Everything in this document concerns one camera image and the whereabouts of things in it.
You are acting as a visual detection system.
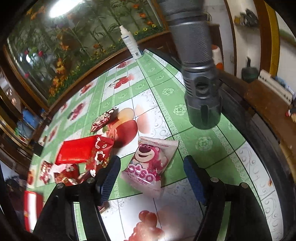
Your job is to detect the dark red small packet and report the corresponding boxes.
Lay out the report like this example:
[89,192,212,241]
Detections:
[53,164,79,186]

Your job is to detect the pink white snack packet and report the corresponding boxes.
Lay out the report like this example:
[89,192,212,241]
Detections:
[39,161,53,184]

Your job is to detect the red floral snack packet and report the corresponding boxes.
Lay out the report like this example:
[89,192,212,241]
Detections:
[85,135,114,177]

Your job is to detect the large red snack packet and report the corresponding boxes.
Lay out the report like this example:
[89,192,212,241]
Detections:
[55,136,97,165]

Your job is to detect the red white heart packet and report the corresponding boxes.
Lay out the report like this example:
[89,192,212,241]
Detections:
[90,107,116,133]

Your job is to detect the red white tray box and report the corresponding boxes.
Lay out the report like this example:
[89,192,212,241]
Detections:
[23,191,43,232]

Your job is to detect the blue thermos jug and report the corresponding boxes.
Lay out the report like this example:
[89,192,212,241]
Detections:
[22,108,40,129]

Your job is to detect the white spray bottle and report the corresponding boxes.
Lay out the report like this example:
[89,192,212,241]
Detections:
[119,25,142,59]

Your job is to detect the grey flashlight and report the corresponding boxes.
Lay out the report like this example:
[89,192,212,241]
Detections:
[158,0,222,130]

